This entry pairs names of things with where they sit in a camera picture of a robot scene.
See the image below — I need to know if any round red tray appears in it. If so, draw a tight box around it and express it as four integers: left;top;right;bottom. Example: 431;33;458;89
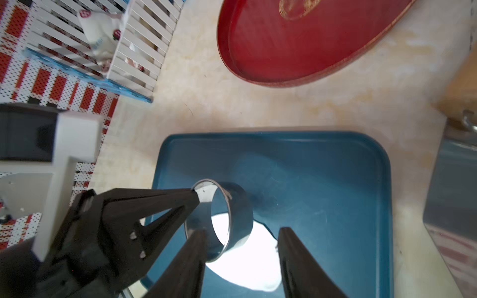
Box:
217;0;412;88

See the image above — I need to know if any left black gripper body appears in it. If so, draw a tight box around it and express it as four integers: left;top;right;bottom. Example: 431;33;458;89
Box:
35;188;199;298

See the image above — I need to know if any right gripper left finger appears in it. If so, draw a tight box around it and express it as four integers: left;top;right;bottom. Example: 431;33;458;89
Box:
145;230;207;298

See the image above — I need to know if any teal plastic tray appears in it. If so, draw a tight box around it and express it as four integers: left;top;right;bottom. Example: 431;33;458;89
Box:
152;132;394;298

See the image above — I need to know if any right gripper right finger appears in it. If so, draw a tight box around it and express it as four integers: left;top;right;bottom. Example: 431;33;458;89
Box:
278;227;346;298

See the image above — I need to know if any wooden rolling pin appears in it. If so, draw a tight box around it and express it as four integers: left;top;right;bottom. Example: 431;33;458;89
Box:
437;45;477;133

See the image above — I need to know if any baby doll in crib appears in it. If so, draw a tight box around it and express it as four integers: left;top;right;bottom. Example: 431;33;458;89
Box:
77;9;126;65

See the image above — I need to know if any white dough piece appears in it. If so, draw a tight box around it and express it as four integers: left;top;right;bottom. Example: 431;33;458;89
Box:
206;221;281;293

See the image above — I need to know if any blue white toy crib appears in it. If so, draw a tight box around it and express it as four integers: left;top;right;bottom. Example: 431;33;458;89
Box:
25;1;184;103

